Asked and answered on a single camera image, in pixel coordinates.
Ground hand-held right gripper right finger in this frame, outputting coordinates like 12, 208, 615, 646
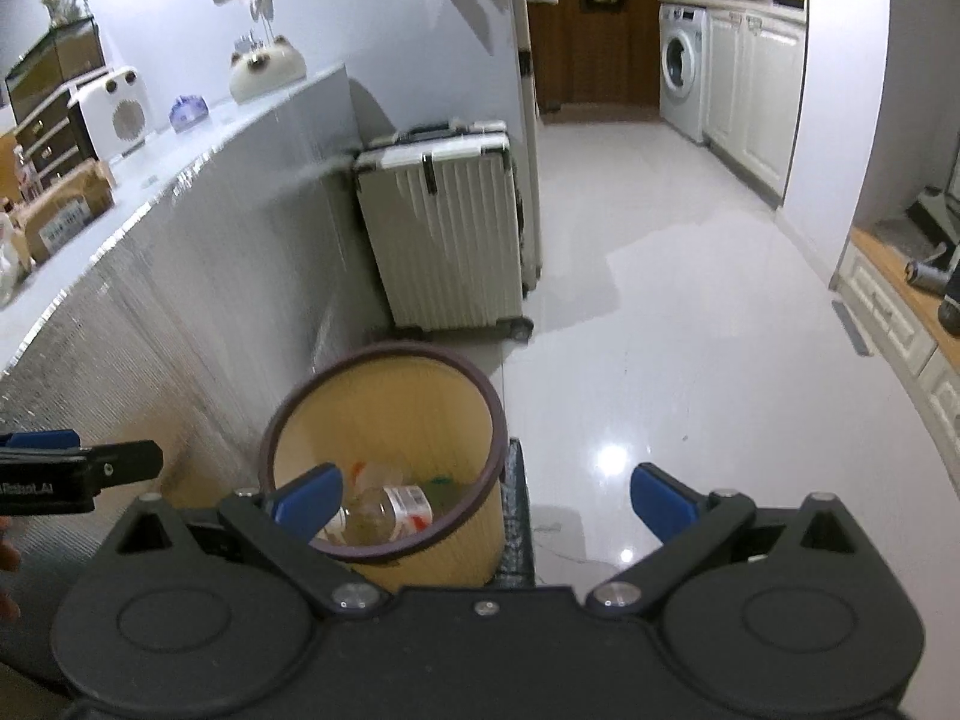
585, 463, 863, 614

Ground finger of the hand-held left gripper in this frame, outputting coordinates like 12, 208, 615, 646
0, 430, 164, 496

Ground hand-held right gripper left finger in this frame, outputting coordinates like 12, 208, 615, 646
112, 463, 391, 614

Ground clear plastic bottle white cap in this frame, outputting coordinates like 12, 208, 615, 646
315, 486, 434, 547

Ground yellow bin with brown rim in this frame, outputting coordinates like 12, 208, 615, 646
259, 341, 507, 593

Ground person's left hand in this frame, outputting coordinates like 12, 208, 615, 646
0, 517, 22, 623

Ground foil-covered counter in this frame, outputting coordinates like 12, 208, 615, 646
0, 64, 368, 541

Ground clear plastic bag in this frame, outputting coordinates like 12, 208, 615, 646
0, 210, 35, 308

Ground cardboard box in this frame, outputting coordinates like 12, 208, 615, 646
11, 159, 117, 265

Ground white ribbed suitcase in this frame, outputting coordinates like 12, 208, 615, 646
352, 118, 537, 340

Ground white drawer cabinet wooden top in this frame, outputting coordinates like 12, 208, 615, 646
831, 225, 960, 462

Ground dark drawer organiser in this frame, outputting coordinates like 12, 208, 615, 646
13, 90, 87, 192

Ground dark cylindrical tool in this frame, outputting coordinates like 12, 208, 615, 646
904, 244, 957, 291

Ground white fan heater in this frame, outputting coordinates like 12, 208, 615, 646
69, 66, 151, 160

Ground small blue white object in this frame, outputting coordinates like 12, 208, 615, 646
169, 94, 209, 132

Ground white refrigerator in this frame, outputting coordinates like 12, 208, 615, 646
508, 0, 543, 295

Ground black stand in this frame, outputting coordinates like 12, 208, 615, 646
906, 186, 960, 250

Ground white cat-shaped bag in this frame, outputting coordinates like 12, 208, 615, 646
229, 34, 308, 104

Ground dark drawer cabinet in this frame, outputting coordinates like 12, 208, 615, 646
4, 15, 106, 110

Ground white kitchen cabinets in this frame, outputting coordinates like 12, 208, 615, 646
705, 4, 809, 202

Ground white washing machine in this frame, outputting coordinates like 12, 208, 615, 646
658, 4, 710, 145

